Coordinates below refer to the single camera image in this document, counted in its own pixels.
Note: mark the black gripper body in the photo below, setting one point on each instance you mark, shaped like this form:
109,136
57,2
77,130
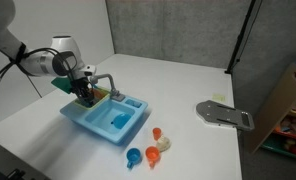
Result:
83,86

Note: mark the blue toy cup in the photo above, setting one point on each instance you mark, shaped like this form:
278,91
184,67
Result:
89,105

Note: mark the orange toy plate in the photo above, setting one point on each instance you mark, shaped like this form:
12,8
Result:
98,94

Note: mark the blue toy mug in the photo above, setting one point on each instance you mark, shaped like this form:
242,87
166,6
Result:
133,155

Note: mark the small orange toy cup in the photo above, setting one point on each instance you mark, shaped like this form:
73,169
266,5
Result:
157,133

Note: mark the yellow-green dish rack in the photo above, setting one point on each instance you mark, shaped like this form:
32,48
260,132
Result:
99,100

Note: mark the light blue toy sink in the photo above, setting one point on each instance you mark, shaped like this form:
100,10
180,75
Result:
74,115

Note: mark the grey toy faucet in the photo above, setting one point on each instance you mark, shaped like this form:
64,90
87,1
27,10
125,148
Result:
117,97

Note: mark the cream toy bottle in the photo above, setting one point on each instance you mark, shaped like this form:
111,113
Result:
163,144

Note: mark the yellow sticky note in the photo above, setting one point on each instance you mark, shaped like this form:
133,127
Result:
218,97

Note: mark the black vertical pole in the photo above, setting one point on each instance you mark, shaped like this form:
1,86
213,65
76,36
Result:
241,33

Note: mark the wooden toy storage shelf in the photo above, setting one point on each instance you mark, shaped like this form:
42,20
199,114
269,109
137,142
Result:
278,106

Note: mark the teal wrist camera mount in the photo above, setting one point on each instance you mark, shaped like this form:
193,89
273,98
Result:
62,85

